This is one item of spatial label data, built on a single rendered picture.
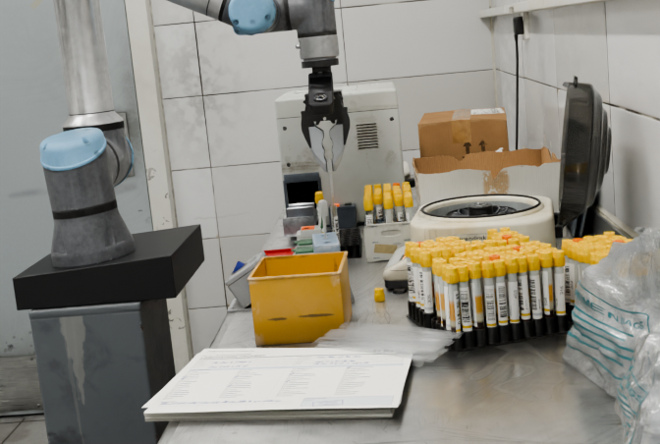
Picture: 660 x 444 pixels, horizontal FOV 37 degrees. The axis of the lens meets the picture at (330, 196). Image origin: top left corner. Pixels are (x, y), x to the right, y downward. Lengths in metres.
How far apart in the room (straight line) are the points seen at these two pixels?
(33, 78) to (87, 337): 1.96
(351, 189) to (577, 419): 1.20
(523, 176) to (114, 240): 0.78
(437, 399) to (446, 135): 1.47
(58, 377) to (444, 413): 0.89
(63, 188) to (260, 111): 1.81
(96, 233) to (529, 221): 0.75
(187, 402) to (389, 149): 1.12
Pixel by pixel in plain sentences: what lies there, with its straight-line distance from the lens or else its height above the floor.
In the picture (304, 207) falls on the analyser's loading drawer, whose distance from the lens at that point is 2.09.
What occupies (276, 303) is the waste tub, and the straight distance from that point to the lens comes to 1.39.
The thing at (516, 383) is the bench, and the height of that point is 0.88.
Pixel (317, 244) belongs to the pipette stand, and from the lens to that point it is 1.56.
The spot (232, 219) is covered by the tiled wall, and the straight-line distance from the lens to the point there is 3.58.
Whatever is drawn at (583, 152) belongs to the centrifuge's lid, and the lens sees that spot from 1.54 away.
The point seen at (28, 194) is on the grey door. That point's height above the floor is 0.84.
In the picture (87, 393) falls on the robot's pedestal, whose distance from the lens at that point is 1.82.
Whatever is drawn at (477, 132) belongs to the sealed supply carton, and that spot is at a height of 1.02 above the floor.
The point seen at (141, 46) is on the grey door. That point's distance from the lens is 3.52.
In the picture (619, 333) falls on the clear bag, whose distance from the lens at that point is 1.13.
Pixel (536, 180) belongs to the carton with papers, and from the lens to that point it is 1.92.
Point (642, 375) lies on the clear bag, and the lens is 0.99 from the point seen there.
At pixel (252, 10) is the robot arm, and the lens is 1.70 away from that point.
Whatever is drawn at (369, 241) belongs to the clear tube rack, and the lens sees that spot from 1.83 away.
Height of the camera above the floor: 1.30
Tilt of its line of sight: 9 degrees down
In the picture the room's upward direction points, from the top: 5 degrees counter-clockwise
